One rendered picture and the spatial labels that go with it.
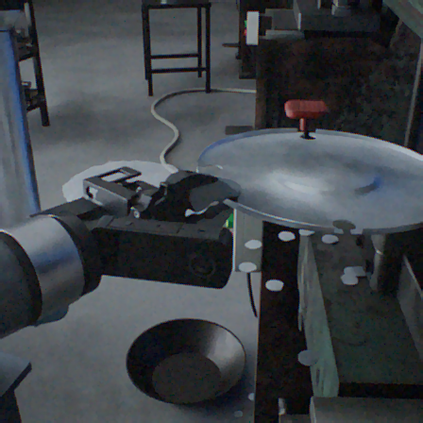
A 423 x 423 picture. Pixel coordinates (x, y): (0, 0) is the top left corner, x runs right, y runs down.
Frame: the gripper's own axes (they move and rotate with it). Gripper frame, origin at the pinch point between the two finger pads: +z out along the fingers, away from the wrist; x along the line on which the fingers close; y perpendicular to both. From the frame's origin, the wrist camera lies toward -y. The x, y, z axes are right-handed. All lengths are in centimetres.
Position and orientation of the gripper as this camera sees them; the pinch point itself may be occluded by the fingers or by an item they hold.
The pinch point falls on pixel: (236, 196)
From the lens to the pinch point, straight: 58.0
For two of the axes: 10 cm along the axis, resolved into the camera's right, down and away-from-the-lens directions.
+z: 6.5, -2.9, 7.0
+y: -7.6, -3.1, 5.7
